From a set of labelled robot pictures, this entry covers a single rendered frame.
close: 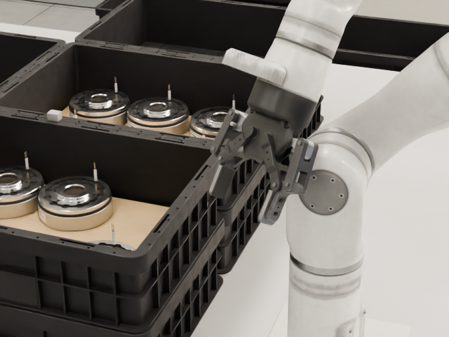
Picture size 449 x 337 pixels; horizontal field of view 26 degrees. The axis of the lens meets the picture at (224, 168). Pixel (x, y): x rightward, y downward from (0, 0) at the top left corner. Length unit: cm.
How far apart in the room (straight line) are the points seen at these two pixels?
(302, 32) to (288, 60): 3
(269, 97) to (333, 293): 26
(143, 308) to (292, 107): 30
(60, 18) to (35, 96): 308
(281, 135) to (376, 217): 59
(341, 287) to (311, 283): 4
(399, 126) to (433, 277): 43
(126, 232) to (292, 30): 41
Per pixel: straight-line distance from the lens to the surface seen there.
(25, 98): 160
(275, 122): 110
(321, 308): 121
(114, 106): 165
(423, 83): 107
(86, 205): 135
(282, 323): 139
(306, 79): 108
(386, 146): 116
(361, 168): 113
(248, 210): 153
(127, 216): 139
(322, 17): 109
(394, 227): 163
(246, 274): 149
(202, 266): 133
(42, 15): 475
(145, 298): 118
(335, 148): 112
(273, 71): 104
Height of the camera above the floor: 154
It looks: 28 degrees down
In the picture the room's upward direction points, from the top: straight up
